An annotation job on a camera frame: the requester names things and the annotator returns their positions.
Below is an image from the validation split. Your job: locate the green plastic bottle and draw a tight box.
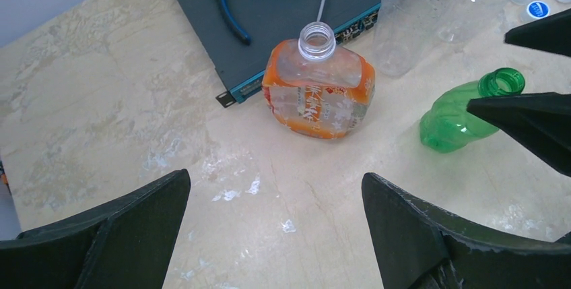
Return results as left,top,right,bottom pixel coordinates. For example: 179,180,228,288
419,67,525,153

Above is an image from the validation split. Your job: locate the black network switch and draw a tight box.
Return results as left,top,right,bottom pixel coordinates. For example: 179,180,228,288
177,0,381,107

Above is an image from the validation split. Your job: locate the large clear plastic bottle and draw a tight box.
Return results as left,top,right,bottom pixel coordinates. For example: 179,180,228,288
372,0,452,77

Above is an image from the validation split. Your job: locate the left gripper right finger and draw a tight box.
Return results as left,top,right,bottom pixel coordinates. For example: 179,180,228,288
362,172,570,288

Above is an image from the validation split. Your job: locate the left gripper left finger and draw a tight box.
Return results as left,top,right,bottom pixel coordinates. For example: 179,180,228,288
1,169,191,288

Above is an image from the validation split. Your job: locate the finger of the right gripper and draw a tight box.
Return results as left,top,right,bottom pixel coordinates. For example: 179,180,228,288
467,92,570,176
504,9,570,57

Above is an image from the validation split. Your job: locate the orange label plastic bottle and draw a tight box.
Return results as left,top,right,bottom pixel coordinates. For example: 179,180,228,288
262,22,376,139

